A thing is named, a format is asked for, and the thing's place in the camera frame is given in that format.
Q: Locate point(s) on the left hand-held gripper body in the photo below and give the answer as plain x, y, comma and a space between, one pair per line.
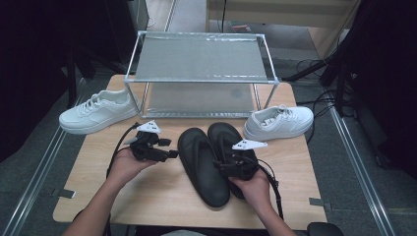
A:
146, 146

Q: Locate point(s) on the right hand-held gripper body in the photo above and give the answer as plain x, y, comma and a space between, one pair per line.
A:
242, 164

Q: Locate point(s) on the black flip-flop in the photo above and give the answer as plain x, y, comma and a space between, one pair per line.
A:
200, 170
229, 134

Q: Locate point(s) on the white sneaker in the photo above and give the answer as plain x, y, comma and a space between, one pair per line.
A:
98, 113
278, 124

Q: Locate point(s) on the metal shoe rack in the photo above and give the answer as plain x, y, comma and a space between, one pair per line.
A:
200, 59

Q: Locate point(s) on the person's left hand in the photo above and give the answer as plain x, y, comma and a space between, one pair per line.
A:
126, 167

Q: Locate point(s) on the person's right hand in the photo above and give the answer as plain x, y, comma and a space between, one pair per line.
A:
254, 193

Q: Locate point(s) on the grey tape piece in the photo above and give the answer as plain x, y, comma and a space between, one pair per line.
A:
319, 202
64, 193

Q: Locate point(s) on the black metal stand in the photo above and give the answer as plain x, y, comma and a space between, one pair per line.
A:
71, 82
305, 70

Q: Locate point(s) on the black chair armrest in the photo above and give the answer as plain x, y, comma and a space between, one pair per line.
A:
324, 229

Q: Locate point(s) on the small red object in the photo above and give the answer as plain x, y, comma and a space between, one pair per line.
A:
241, 28

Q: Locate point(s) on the black curtain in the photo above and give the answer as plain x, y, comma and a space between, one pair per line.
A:
29, 65
387, 82

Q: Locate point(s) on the wooden cabinet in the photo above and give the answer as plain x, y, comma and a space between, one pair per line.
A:
278, 11

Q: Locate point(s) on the metal floor rail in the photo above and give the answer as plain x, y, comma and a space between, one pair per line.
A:
369, 185
36, 183

